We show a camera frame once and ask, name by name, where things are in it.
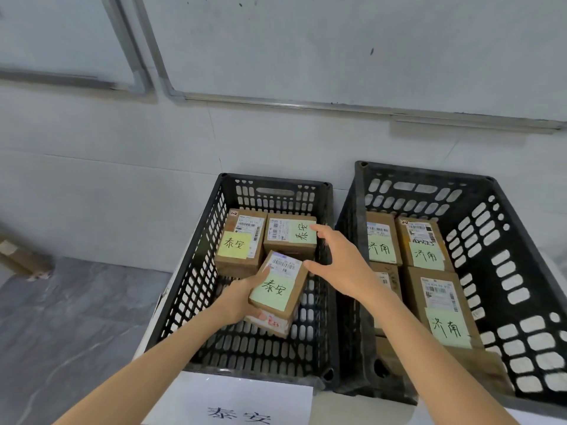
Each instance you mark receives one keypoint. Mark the large cardboard box green note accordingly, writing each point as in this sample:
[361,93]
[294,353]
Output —
[443,309]

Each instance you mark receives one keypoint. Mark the white paper sign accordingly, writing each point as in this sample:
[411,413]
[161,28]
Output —
[230,400]

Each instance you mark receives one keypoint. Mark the person's right hand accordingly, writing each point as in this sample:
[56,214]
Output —
[350,265]

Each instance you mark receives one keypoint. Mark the person's left forearm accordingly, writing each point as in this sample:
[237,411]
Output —
[150,371]

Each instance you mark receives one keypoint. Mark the person's left hand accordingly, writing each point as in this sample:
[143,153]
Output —
[234,300]

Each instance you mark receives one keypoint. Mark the large whiteboard aluminium frame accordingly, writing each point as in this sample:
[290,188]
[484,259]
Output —
[354,44]

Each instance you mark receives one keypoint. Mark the person's right forearm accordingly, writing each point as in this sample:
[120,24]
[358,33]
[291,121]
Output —
[434,362]

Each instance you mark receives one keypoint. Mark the person's left thumb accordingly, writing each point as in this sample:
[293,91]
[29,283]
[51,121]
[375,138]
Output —
[260,276]

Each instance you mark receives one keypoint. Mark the black plastic crate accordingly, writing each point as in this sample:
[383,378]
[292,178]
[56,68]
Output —
[186,314]
[509,269]

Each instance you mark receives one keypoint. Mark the person's right thumb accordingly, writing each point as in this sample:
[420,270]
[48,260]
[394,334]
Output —
[316,270]

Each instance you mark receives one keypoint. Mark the small cardboard box green note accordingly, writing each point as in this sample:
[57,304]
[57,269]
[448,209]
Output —
[390,278]
[279,287]
[382,238]
[241,243]
[288,232]
[423,245]

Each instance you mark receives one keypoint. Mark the plain flat cardboard box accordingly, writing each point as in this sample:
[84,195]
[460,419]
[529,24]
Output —
[478,367]

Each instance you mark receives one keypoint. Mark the long cardboard box with tape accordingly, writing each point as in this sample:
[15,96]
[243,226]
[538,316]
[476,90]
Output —
[22,261]

